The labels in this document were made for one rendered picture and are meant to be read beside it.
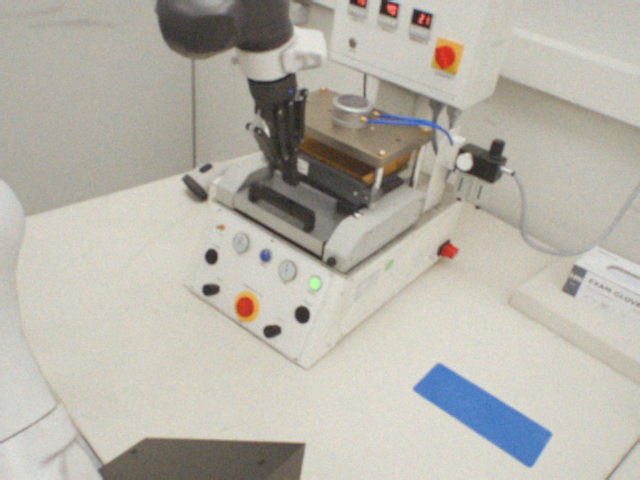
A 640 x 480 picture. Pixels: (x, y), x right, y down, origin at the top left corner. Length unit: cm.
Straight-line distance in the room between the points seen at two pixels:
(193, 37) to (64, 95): 163
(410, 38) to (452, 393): 67
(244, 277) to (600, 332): 72
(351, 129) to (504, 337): 53
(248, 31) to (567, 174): 97
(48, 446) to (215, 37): 53
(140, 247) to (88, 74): 117
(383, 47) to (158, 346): 72
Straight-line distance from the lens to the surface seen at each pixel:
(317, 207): 114
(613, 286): 138
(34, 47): 237
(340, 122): 115
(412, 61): 124
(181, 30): 85
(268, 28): 88
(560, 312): 136
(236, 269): 119
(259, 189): 112
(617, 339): 136
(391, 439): 106
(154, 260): 137
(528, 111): 163
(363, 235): 106
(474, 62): 118
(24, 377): 65
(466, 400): 116
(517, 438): 114
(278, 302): 114
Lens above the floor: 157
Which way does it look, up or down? 36 degrees down
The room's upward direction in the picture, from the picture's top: 8 degrees clockwise
